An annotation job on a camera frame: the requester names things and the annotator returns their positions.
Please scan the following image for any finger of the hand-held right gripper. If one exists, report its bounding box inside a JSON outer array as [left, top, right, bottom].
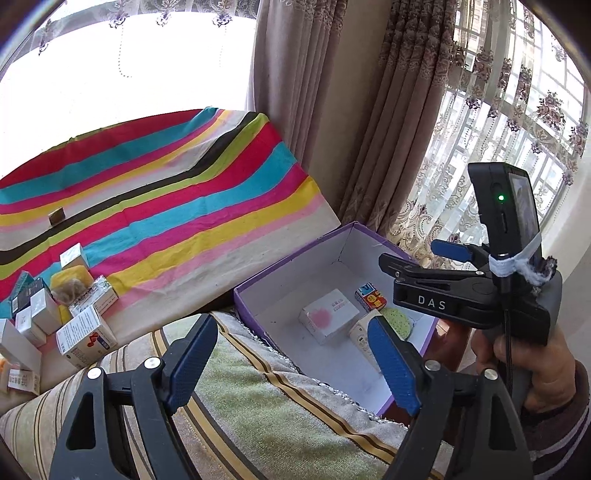
[[431, 239, 491, 265], [379, 253, 491, 288]]

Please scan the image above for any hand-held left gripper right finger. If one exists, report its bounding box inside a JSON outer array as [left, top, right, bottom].
[[367, 316, 536, 480]]

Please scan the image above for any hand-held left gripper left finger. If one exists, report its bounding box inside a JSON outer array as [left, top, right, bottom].
[[48, 314, 219, 480]]

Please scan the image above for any purple cardboard box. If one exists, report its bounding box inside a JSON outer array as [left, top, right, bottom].
[[233, 220, 439, 416]]

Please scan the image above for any white box red blue print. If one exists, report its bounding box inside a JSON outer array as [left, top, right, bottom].
[[55, 305, 118, 370]]

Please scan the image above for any yellow sponge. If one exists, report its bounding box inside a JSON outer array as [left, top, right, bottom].
[[50, 265, 93, 306]]

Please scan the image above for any teal rectangular box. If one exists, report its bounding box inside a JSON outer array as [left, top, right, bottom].
[[8, 271, 35, 305]]

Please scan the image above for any person's right forearm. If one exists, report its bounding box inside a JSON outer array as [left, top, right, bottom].
[[519, 362, 591, 467]]

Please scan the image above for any person's right hand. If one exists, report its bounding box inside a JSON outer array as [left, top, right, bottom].
[[471, 323, 579, 414]]

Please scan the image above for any plain white small box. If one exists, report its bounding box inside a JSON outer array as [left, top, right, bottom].
[[348, 309, 384, 361]]

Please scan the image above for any green round sponge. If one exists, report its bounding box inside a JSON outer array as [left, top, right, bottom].
[[382, 308, 414, 342]]

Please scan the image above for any small colourful cube box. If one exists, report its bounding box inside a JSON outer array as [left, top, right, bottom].
[[355, 282, 387, 313]]

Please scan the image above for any white box pink print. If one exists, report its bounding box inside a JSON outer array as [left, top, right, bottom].
[[298, 288, 361, 346]]

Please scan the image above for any striped sofa cushion cover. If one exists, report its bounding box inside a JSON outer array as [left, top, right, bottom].
[[0, 311, 458, 480]]

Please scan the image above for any white box red text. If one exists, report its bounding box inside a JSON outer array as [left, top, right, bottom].
[[68, 274, 119, 319]]

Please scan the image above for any patterned brown curtain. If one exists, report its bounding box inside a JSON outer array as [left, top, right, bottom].
[[337, 0, 462, 259]]

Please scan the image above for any silver cube box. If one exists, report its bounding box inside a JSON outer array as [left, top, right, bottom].
[[59, 243, 89, 271], [30, 288, 63, 335]]

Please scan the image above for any colourful striped cloth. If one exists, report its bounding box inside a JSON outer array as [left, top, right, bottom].
[[0, 106, 342, 414]]

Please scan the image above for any silver box black print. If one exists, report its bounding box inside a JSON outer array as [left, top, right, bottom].
[[14, 307, 48, 348]]

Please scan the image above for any white box printed label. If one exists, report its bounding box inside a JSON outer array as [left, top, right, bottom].
[[0, 362, 41, 397]]

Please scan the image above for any black rectangular box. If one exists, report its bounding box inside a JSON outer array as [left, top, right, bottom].
[[11, 277, 51, 315]]

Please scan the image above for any large plain white box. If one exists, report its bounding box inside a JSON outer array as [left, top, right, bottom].
[[0, 318, 43, 374]]

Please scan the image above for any plain mauve curtain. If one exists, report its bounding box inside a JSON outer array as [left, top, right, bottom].
[[249, 0, 393, 222]]

